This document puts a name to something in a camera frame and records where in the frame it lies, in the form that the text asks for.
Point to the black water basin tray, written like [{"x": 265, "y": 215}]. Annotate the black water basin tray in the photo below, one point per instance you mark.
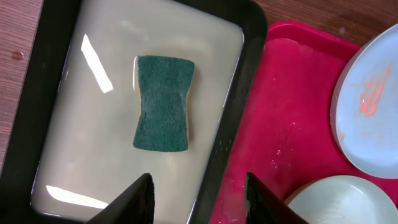
[{"x": 56, "y": 24}]

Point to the mint green plate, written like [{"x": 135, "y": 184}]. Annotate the mint green plate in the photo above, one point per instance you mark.
[{"x": 343, "y": 199}]

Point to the red plastic tray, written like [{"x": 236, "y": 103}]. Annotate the red plastic tray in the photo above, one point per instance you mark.
[{"x": 284, "y": 137}]

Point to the green yellow sponge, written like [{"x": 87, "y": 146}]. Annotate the green yellow sponge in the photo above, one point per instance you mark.
[{"x": 164, "y": 83}]

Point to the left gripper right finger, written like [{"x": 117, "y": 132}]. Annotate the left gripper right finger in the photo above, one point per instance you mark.
[{"x": 262, "y": 206}]

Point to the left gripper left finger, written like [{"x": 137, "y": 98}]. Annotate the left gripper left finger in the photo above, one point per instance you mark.
[{"x": 135, "y": 205}]

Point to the light blue plate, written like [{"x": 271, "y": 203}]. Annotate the light blue plate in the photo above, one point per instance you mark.
[{"x": 363, "y": 110}]

